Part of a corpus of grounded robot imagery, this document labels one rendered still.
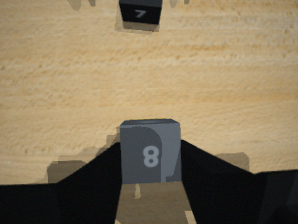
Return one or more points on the grey block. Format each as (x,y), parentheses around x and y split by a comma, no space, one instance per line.
(150,151)

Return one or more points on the black block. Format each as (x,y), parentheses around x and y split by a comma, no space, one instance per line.
(141,11)

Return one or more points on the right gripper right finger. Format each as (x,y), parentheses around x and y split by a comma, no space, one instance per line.
(221,193)

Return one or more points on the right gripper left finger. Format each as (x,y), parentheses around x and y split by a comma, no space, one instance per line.
(94,200)

